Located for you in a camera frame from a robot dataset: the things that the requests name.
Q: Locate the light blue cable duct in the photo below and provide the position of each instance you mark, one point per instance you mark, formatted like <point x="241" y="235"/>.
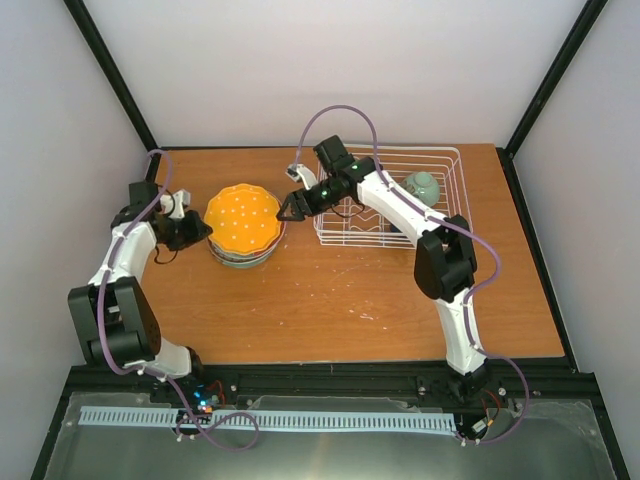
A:
<point x="273" y="421"/>

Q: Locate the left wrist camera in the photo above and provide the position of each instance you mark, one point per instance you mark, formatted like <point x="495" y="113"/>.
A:
<point x="175" y="205"/>

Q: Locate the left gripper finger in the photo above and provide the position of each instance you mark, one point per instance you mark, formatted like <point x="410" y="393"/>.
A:
<point x="201" y="235"/>
<point x="199" y="225"/>

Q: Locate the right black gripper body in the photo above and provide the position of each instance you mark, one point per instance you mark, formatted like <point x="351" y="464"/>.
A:
<point x="323" y="201"/>

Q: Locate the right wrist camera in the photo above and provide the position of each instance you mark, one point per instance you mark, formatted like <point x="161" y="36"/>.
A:
<point x="299" y="173"/>

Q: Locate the green floral small bowl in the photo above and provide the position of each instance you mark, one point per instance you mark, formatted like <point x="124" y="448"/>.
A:
<point x="423" y="186"/>

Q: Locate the striped large bowl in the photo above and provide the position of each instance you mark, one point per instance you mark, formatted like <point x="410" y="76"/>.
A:
<point x="242" y="261"/>

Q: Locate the white wire dish rack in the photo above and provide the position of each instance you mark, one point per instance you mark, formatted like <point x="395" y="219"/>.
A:
<point x="349" y="225"/>

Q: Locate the right black frame post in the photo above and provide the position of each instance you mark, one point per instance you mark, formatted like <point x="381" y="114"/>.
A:
<point x="571" y="45"/>

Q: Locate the black frame post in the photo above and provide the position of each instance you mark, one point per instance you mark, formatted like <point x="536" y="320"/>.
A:
<point x="94" y="40"/>
<point x="571" y="45"/>

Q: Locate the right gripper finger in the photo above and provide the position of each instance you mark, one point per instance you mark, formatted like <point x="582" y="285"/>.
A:
<point x="290" y="201"/>
<point x="291" y="215"/>

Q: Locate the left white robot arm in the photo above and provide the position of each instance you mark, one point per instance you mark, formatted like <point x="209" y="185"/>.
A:
<point x="114" y="322"/>

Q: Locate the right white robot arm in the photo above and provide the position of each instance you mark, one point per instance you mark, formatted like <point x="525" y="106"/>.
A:
<point x="445" y="261"/>

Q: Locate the yellow polka dot plate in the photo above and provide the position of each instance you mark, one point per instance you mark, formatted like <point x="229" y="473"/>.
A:
<point x="242" y="217"/>

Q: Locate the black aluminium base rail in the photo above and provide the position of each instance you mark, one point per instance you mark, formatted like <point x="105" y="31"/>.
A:
<point x="424" y="384"/>

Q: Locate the red floral plate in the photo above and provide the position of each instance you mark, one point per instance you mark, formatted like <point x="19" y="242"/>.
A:
<point x="281" y="235"/>

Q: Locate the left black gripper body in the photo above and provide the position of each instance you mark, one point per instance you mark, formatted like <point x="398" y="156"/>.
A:
<point x="177" y="237"/>

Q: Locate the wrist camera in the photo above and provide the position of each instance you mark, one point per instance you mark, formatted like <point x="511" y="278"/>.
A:
<point x="175" y="205"/>
<point x="299" y="173"/>

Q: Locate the left black frame post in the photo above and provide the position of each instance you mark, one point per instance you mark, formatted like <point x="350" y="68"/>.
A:
<point x="94" y="40"/>

